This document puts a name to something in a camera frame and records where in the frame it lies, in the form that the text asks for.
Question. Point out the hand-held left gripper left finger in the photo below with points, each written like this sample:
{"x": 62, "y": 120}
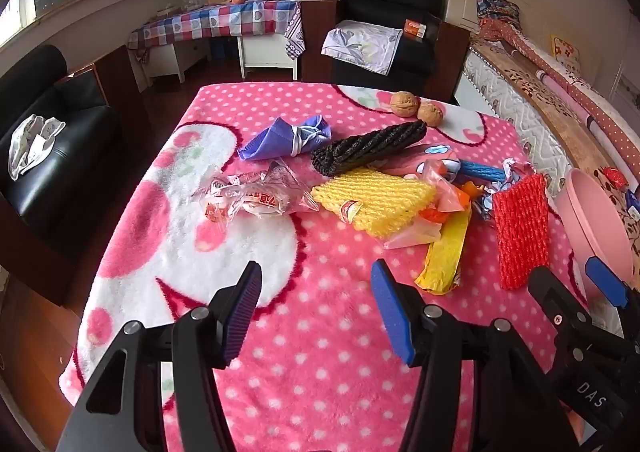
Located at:
{"x": 244, "y": 314}

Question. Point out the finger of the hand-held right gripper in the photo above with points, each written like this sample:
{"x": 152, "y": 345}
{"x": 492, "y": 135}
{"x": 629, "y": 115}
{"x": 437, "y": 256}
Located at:
{"x": 607, "y": 282}
{"x": 552, "y": 297}

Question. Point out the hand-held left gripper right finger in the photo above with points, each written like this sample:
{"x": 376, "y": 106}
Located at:
{"x": 389, "y": 314}

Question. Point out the pink plastic bucket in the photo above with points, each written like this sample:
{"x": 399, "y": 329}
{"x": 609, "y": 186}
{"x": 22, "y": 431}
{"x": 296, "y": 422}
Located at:
{"x": 595, "y": 222}

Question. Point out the red foam net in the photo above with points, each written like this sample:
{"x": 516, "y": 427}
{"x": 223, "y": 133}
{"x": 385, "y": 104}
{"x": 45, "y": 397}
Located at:
{"x": 520, "y": 232}

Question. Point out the yellow wrapper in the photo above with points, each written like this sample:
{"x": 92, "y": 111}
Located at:
{"x": 445, "y": 252}

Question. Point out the orange peel piece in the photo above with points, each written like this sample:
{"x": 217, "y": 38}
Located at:
{"x": 434, "y": 215}
{"x": 472, "y": 189}

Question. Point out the yellow foam net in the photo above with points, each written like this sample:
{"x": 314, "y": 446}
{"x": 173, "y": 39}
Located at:
{"x": 380, "y": 197}

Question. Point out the clear red-print plastic wrapper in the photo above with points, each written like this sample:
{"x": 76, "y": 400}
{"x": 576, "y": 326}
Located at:
{"x": 250, "y": 194}

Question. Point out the silver foil wrapper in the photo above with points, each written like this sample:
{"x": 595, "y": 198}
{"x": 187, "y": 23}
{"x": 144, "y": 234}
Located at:
{"x": 517, "y": 167}

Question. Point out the blue foam net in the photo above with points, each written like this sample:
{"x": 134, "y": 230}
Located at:
{"x": 480, "y": 171}

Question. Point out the black foam net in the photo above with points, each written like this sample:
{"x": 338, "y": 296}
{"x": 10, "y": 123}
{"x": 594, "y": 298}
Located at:
{"x": 365, "y": 147}

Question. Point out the purple plastic wrapper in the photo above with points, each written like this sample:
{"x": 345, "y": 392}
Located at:
{"x": 280, "y": 139}

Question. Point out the red snack packet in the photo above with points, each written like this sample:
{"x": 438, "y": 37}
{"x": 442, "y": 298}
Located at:
{"x": 615, "y": 177}

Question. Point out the white quilted mattress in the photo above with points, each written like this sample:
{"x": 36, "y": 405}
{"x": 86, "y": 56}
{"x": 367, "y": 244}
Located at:
{"x": 525, "y": 132}

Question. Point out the pink rolled blanket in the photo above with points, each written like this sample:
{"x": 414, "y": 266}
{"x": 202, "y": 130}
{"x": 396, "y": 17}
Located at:
{"x": 560, "y": 92}

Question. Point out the brown walnut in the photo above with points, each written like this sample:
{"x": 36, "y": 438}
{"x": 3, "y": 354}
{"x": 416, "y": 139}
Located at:
{"x": 431, "y": 113}
{"x": 404, "y": 103}

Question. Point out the yellow floral pillow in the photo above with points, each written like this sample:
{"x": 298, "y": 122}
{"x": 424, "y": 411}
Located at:
{"x": 565, "y": 52}

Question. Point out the black leather sofa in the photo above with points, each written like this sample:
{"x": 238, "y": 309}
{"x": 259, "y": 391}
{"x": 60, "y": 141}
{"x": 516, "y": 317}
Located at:
{"x": 75, "y": 132}

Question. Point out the brown wooden side cabinet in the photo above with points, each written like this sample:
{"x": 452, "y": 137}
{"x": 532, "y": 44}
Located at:
{"x": 452, "y": 62}
{"x": 120, "y": 92}

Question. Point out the white table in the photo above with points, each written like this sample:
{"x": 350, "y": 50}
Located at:
{"x": 265, "y": 54}

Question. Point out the white low cabinet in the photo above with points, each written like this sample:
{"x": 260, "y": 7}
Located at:
{"x": 175, "y": 59}

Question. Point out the floral pillowcase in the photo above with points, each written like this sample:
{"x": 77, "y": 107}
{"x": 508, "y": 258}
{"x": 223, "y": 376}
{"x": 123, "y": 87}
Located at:
{"x": 360, "y": 44}

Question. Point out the white crumpled cloth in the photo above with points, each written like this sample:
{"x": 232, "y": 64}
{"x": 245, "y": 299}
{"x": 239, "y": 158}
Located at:
{"x": 30, "y": 142}

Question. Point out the small orange box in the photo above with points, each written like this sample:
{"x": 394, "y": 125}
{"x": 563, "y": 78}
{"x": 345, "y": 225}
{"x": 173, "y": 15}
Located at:
{"x": 415, "y": 28}

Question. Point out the table with checkered cloth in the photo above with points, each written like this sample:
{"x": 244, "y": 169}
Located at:
{"x": 225, "y": 19}

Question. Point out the colourful cartoon pillow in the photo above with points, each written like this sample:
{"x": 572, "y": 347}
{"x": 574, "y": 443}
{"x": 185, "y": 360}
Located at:
{"x": 495, "y": 7}

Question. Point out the clear plastic bag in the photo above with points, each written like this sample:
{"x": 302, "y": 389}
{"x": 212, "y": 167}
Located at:
{"x": 192, "y": 2}

